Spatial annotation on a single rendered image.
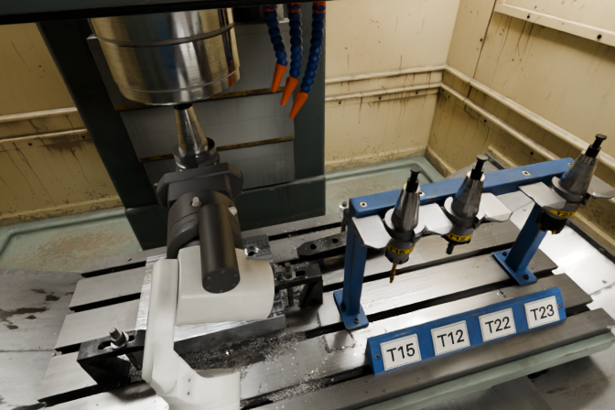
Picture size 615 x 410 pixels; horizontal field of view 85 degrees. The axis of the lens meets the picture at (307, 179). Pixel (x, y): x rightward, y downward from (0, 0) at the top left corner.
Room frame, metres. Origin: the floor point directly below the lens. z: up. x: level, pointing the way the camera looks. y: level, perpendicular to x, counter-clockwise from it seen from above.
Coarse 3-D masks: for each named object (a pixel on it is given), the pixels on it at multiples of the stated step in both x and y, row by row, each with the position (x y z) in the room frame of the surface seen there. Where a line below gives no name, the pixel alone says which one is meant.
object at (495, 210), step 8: (488, 192) 0.46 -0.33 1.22; (480, 200) 0.44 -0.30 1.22; (488, 200) 0.44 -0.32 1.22; (496, 200) 0.44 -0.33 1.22; (488, 208) 0.42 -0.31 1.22; (496, 208) 0.42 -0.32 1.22; (504, 208) 0.42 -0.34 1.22; (488, 216) 0.40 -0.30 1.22; (496, 216) 0.40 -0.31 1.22; (504, 216) 0.40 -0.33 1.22
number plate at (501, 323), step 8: (496, 312) 0.38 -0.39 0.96; (504, 312) 0.38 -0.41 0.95; (480, 320) 0.36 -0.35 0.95; (488, 320) 0.36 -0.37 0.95; (496, 320) 0.37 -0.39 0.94; (504, 320) 0.37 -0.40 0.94; (512, 320) 0.37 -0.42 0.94; (480, 328) 0.35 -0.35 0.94; (488, 328) 0.35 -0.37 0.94; (496, 328) 0.36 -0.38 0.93; (504, 328) 0.36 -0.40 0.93; (512, 328) 0.36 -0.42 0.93; (488, 336) 0.34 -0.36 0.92; (496, 336) 0.34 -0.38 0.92
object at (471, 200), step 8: (464, 184) 0.41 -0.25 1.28; (472, 184) 0.40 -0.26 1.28; (480, 184) 0.40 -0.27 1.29; (464, 192) 0.40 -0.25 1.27; (472, 192) 0.40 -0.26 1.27; (480, 192) 0.40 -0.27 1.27; (456, 200) 0.41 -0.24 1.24; (464, 200) 0.40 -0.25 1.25; (472, 200) 0.39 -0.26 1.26; (456, 208) 0.40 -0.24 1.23; (464, 208) 0.40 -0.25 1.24; (472, 208) 0.39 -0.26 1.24; (472, 216) 0.39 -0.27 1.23
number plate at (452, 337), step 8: (464, 320) 0.36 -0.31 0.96; (440, 328) 0.35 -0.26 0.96; (448, 328) 0.35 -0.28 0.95; (456, 328) 0.35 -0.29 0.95; (464, 328) 0.35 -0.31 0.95; (432, 336) 0.34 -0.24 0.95; (440, 336) 0.34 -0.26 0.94; (448, 336) 0.34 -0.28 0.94; (456, 336) 0.34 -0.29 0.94; (464, 336) 0.34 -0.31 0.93; (440, 344) 0.33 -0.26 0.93; (448, 344) 0.33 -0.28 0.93; (456, 344) 0.33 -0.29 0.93; (464, 344) 0.33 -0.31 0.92; (440, 352) 0.31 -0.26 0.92
